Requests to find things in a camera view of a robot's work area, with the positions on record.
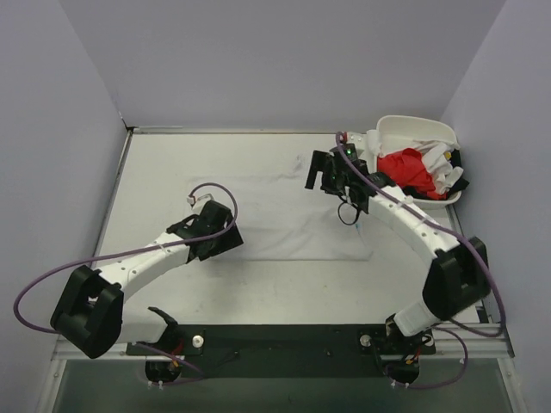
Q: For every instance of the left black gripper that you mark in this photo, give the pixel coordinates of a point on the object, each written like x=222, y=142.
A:
x=221, y=246

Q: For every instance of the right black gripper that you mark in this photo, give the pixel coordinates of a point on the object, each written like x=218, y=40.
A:
x=324, y=170

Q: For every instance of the white t shirt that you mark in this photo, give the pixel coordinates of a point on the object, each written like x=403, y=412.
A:
x=280, y=220

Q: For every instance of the white plastic laundry basket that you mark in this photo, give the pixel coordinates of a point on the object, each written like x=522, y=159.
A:
x=401, y=123

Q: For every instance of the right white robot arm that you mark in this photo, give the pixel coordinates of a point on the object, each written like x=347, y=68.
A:
x=454, y=281

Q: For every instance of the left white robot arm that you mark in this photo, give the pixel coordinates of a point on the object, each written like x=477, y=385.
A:
x=90, y=311

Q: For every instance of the red t shirt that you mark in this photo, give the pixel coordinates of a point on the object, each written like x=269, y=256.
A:
x=407, y=170

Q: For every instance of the black t shirt in basket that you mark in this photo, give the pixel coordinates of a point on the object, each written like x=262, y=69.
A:
x=447, y=176

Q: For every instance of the white clothes in basket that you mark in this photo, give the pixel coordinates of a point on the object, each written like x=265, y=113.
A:
x=424, y=164

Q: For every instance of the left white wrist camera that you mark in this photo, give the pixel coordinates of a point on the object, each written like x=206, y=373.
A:
x=197, y=202

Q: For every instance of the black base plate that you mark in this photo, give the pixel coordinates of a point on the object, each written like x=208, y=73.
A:
x=288, y=351

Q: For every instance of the aluminium rail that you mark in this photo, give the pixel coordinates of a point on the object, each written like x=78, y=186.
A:
x=447, y=347

